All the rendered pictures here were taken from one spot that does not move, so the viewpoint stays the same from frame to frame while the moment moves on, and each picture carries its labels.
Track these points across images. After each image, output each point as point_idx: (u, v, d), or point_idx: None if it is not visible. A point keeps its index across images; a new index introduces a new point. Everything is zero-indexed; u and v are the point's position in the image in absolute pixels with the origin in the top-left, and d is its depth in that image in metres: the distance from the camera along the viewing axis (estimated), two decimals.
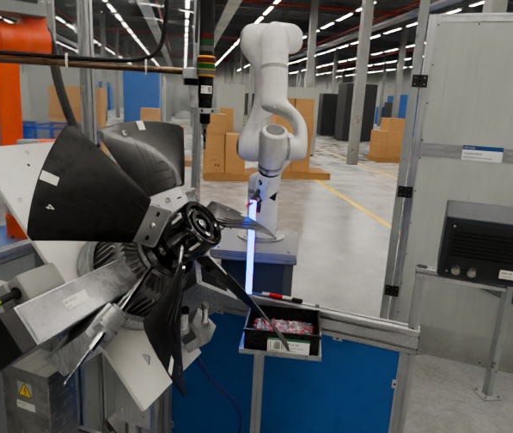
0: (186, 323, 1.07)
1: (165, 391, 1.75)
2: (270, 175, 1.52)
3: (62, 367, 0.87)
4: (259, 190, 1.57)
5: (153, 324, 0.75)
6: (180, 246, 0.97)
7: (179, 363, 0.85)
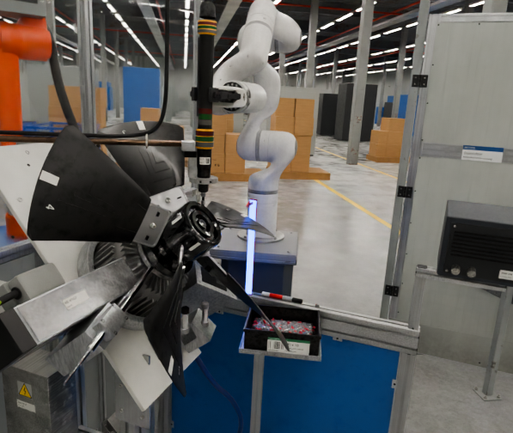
0: (186, 323, 1.07)
1: (165, 391, 1.75)
2: (243, 107, 1.20)
3: (62, 367, 0.87)
4: (238, 98, 1.13)
5: (153, 324, 0.75)
6: (180, 246, 0.97)
7: (179, 363, 0.85)
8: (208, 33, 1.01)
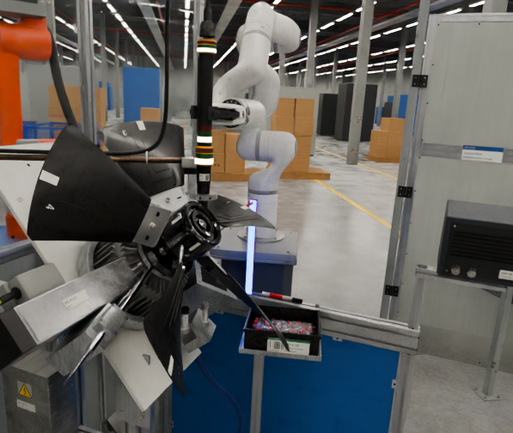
0: (186, 323, 1.07)
1: (165, 391, 1.75)
2: (242, 124, 1.21)
3: (62, 367, 0.87)
4: (237, 116, 1.14)
5: (153, 324, 0.75)
6: (180, 246, 0.97)
7: (179, 363, 0.85)
8: (207, 52, 1.02)
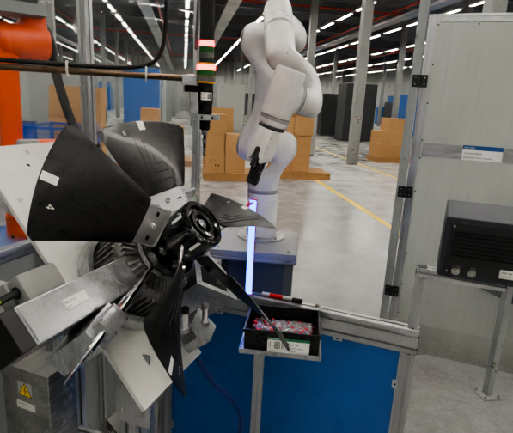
0: (186, 323, 1.07)
1: (165, 391, 1.75)
2: None
3: (62, 367, 0.87)
4: None
5: (153, 324, 0.75)
6: (180, 246, 0.97)
7: (179, 363, 0.85)
8: None
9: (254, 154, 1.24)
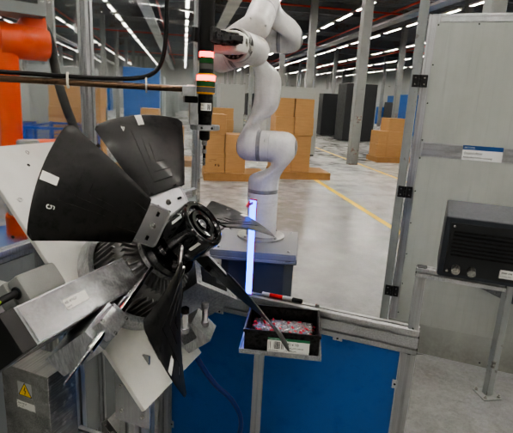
0: (186, 323, 1.07)
1: (165, 391, 1.75)
2: (246, 55, 1.17)
3: (62, 367, 0.87)
4: (240, 42, 1.09)
5: (75, 137, 0.85)
6: (167, 210, 1.00)
7: (57, 209, 0.82)
8: None
9: None
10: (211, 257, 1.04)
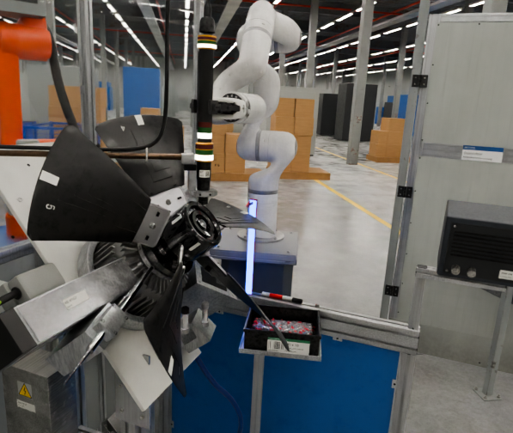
0: (186, 323, 1.07)
1: (165, 391, 1.75)
2: (243, 118, 1.21)
3: (62, 367, 0.87)
4: (237, 110, 1.13)
5: (75, 137, 0.85)
6: (167, 210, 1.00)
7: (57, 209, 0.82)
8: (207, 48, 1.02)
9: None
10: (211, 257, 1.04)
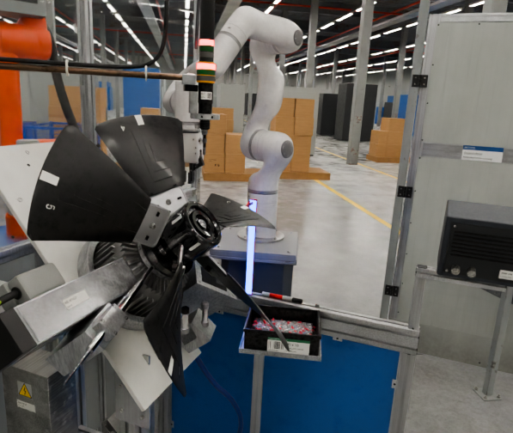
0: (186, 323, 1.07)
1: (165, 391, 1.75)
2: (200, 128, 1.51)
3: (62, 367, 0.87)
4: (200, 152, 1.51)
5: (75, 137, 0.85)
6: (167, 210, 1.00)
7: (57, 209, 0.82)
8: None
9: None
10: (211, 257, 1.04)
